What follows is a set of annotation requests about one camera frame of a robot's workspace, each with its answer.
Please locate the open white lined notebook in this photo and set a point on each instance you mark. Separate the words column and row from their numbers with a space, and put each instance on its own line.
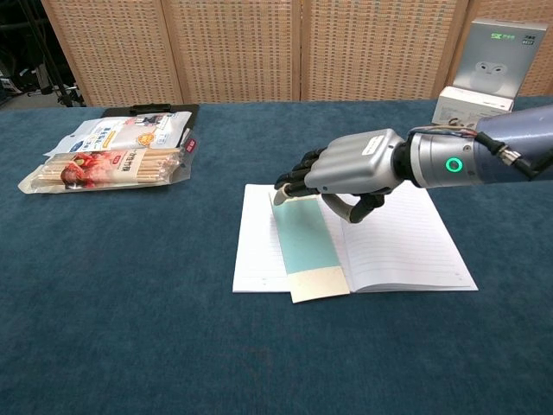
column 402, row 246

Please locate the grey earbud box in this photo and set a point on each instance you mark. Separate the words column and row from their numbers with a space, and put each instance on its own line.
column 492, row 56

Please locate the small white carton box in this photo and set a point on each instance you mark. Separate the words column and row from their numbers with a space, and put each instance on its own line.
column 458, row 106

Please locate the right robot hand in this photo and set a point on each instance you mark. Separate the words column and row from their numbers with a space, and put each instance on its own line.
column 354, row 160

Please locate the black clipboard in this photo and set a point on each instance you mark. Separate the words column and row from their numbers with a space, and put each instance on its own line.
column 190, row 110

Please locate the white plastic snack bag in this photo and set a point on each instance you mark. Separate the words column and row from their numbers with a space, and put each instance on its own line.
column 116, row 134

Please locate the black tripod stand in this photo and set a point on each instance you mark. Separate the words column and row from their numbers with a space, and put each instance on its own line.
column 65, row 93

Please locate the dark blue table mat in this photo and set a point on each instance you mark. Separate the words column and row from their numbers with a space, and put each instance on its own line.
column 173, row 324

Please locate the pack of wooden chopsticks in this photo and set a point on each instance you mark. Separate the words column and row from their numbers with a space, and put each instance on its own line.
column 103, row 170

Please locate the teal and cream card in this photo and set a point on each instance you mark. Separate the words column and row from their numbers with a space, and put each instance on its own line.
column 307, row 242

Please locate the wooden rattan folding screen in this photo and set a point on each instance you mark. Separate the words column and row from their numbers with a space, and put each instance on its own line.
column 233, row 52

